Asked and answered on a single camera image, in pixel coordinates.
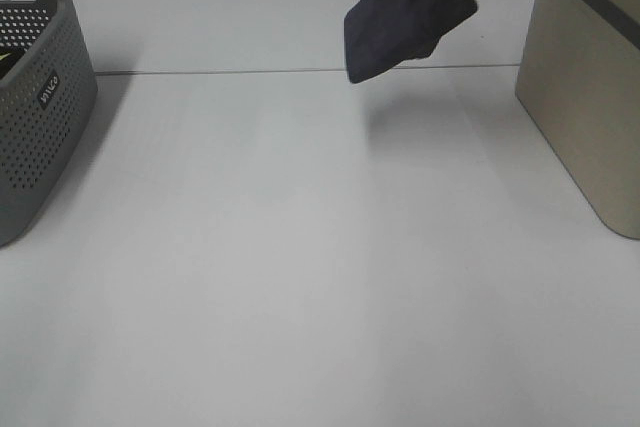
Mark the grey perforated plastic basket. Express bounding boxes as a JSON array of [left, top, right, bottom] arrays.
[[1, 0, 98, 245]]

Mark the dark grey towel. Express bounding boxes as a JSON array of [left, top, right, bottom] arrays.
[[343, 0, 478, 84]]

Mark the beige plastic storage basket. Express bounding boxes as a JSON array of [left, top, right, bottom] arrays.
[[515, 0, 639, 239]]

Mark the black and yellow item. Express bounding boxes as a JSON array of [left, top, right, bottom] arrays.
[[0, 48, 26, 82]]

